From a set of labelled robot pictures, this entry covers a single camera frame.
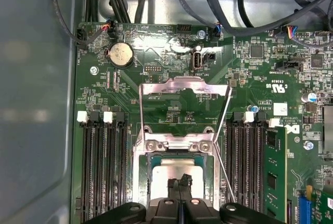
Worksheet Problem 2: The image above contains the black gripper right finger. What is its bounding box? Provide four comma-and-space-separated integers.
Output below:
180, 173, 284, 224

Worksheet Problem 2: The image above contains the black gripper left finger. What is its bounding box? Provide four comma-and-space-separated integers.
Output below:
84, 178, 181, 224

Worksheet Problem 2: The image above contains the silver CPU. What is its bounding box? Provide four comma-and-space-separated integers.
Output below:
148, 155, 209, 206

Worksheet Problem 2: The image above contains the metal locking lever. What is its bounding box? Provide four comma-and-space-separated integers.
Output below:
212, 140, 237, 204

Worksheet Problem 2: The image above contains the metal socket cover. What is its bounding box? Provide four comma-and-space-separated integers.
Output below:
139, 76, 233, 148

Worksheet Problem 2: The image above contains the CPU socket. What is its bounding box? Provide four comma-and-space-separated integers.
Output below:
132, 133, 222, 217

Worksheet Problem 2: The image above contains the black RAM slot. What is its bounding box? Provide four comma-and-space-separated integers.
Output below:
234, 111, 248, 205
244, 111, 260, 209
114, 111, 130, 206
89, 111, 106, 209
77, 111, 94, 224
103, 111, 118, 209
224, 120, 236, 204

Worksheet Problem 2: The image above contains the green RAM stick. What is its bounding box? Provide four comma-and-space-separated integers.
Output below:
264, 126, 289, 223

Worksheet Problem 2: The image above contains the blue expansion slot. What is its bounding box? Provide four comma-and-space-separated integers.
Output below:
298, 184, 313, 224

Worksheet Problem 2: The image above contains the internal USB port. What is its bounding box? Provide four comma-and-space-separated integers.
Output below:
192, 48, 203, 72

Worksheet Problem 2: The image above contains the silver chipset heatsink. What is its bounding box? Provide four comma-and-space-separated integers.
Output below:
322, 104, 333, 160

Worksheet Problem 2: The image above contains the green motherboard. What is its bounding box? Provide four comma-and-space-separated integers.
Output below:
70, 21, 333, 224

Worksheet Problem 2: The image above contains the silver coin battery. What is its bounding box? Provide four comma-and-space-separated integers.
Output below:
108, 42, 134, 68

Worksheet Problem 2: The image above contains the black PC case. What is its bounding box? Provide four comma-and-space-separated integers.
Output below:
0, 0, 333, 224

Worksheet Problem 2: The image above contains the coloured fan wire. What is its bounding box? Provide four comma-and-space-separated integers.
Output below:
97, 22, 115, 39

